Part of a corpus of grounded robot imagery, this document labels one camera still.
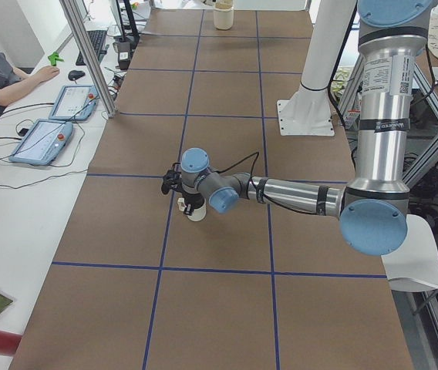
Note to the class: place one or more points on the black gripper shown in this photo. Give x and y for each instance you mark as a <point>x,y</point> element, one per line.
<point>192,200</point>

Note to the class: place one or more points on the white mug with handle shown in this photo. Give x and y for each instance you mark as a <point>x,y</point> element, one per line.
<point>198,214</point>

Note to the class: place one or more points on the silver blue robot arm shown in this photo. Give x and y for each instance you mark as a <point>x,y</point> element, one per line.
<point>372,207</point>

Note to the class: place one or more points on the upper blue teach pendant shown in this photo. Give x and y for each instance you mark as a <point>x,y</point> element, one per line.
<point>74,102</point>

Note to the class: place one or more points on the blue teach pendant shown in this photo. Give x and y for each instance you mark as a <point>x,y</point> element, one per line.
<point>74,102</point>
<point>42,143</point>

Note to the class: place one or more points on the lower blue teach pendant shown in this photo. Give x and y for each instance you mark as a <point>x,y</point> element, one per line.
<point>42,143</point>

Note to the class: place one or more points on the black computer mouse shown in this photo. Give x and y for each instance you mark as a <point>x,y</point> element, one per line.
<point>74,75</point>

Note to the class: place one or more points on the black keyboard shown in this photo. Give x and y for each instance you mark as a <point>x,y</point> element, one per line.
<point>98,41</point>

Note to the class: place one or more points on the cream lidded container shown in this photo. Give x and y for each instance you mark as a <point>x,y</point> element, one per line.
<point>223,14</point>

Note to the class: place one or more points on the green clamp toy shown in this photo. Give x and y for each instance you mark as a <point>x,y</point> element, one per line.
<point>54,58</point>

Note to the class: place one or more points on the white chair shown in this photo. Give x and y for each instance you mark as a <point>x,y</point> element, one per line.
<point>413,267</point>

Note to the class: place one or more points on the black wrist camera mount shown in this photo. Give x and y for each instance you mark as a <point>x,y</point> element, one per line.
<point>172,180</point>

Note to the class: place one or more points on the aluminium frame post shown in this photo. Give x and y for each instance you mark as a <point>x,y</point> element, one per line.
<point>79,33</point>

